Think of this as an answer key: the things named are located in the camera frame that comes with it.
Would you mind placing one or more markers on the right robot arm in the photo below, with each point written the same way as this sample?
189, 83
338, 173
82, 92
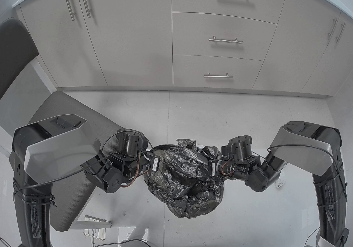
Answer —
303, 146

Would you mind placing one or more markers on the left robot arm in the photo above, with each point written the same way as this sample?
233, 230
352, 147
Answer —
55, 146

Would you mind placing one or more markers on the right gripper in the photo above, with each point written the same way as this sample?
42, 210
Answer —
222, 168

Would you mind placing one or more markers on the black plastic bag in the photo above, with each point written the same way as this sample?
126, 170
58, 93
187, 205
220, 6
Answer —
182, 185

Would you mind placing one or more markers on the beige cabinet with drawers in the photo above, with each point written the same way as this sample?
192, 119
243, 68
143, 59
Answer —
132, 33

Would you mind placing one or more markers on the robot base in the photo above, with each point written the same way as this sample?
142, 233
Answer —
319, 241

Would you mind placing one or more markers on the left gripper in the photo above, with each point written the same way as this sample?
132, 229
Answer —
149, 164

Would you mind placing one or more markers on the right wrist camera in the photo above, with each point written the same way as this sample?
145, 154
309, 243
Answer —
226, 151

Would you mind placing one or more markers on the crumpled white paper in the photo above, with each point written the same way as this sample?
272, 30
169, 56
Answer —
280, 183

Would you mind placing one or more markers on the grey padded chair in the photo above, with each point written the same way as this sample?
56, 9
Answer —
69, 108

